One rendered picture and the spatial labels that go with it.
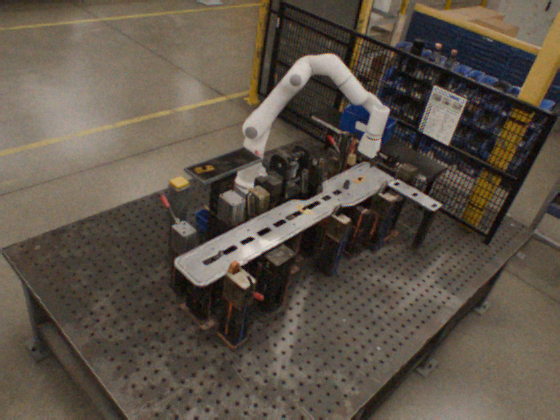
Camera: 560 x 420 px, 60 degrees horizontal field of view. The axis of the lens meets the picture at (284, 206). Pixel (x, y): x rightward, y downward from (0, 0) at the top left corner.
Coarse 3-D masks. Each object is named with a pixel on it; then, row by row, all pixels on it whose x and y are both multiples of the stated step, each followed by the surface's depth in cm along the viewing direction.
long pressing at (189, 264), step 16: (336, 176) 264; (352, 176) 268; (368, 176) 270; (384, 176) 273; (352, 192) 255; (368, 192) 257; (288, 208) 234; (320, 208) 239; (256, 224) 221; (272, 224) 223; (288, 224) 225; (304, 224) 226; (224, 240) 209; (240, 240) 210; (256, 240) 212; (272, 240) 214; (192, 256) 198; (208, 256) 199; (224, 256) 201; (240, 256) 202; (256, 256) 205; (192, 272) 191; (208, 272) 192; (224, 272) 194
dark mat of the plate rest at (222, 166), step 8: (232, 152) 237; (240, 152) 238; (248, 152) 239; (208, 160) 227; (216, 160) 228; (224, 160) 230; (232, 160) 231; (240, 160) 232; (248, 160) 233; (192, 168) 220; (216, 168) 223; (224, 168) 224; (232, 168) 225; (200, 176) 216; (208, 176) 217; (216, 176) 218
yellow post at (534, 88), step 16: (544, 48) 234; (544, 64) 237; (528, 80) 244; (544, 80) 239; (528, 96) 247; (528, 112) 249; (512, 128) 257; (496, 144) 267; (512, 144) 260; (496, 160) 269; (480, 176) 279; (480, 192) 282; (480, 208) 286
